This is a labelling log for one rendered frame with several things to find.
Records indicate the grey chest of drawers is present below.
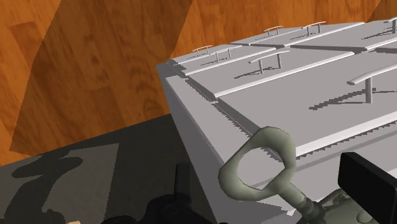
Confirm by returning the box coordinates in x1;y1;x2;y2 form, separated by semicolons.
156;16;397;224

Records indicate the grey-green loop-handled object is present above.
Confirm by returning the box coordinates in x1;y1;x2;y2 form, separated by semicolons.
218;126;383;224

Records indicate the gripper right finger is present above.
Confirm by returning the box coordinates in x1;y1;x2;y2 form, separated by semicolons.
337;151;397;224

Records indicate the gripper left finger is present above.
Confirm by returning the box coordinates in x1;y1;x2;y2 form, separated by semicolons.
101;162;218;224

